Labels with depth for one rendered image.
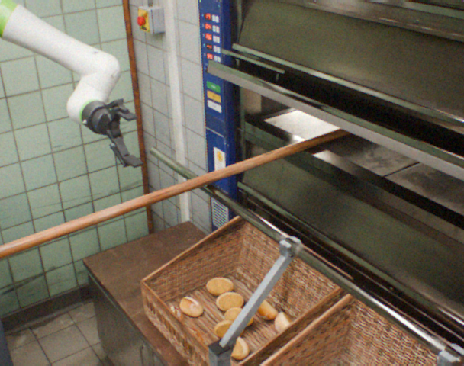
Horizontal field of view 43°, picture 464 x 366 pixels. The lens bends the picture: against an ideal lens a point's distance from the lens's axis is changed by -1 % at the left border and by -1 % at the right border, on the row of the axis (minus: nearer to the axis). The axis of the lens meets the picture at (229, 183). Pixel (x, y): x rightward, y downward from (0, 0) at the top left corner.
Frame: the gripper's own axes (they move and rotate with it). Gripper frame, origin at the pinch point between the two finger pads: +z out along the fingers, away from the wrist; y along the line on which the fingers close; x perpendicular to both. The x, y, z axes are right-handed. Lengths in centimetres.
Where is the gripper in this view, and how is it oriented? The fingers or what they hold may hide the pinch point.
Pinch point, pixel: (134, 141)
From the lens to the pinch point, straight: 162.9
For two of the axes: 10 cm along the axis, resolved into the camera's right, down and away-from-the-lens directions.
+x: -8.2, 2.9, -4.9
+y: 0.4, 8.9, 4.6
